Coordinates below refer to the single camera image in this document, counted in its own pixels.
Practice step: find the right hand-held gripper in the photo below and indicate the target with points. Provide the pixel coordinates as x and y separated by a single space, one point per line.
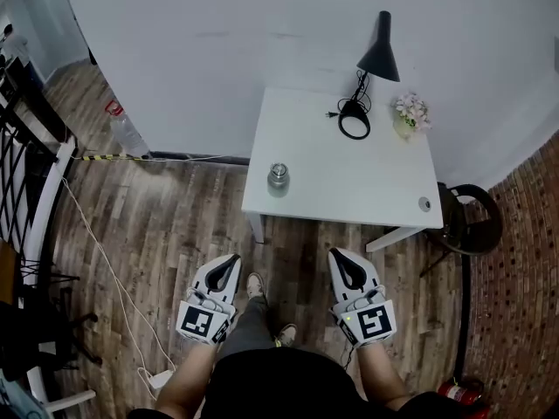
373 323

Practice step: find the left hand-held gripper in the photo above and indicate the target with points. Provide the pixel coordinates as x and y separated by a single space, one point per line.
196 321

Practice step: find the dark green cylindrical cup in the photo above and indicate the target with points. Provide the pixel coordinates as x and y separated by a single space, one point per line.
278 188

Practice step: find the person's left forearm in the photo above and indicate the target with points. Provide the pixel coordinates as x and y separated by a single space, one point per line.
188 378

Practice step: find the person's right forearm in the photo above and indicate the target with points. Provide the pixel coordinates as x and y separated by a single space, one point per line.
384 373

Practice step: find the person's left shoe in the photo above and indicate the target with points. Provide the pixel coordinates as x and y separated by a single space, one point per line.
255 284

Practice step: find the person's shoe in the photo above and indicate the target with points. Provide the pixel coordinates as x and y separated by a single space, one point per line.
287 335
255 284

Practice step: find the person's grey trousers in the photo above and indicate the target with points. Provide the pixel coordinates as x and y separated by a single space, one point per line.
251 330

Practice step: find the white table leg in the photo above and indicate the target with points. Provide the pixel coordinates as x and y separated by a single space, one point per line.
393 238
257 227

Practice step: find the person's right shoe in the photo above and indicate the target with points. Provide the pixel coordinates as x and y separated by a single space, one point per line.
287 335

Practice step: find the white power adapter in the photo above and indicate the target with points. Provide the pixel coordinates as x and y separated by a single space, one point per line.
160 379

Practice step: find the black pipe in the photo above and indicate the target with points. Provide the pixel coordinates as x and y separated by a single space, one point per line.
465 312

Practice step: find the person's black shirt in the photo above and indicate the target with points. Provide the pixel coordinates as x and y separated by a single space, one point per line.
279 386

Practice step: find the black round chair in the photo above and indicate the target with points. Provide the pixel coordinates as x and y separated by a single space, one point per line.
476 225

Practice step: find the red fire extinguisher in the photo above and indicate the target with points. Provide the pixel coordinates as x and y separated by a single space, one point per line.
458 392

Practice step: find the black tripod stand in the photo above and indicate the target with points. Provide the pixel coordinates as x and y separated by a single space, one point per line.
52 321

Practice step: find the yellow black striped tape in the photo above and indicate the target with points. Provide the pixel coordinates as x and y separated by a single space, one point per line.
102 158

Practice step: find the clear plastic water bottle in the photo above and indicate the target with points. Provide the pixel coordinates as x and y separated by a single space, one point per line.
129 133

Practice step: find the pink flowers in white pot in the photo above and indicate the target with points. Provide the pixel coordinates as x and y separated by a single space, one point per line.
412 111

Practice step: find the black and white railing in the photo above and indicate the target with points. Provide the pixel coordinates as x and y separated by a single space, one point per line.
41 199

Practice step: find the white stand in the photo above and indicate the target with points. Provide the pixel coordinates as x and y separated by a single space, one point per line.
39 391

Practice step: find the black desk lamp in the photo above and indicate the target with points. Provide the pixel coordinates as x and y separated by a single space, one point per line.
380 59

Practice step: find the black side table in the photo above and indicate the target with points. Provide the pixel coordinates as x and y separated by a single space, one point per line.
30 98

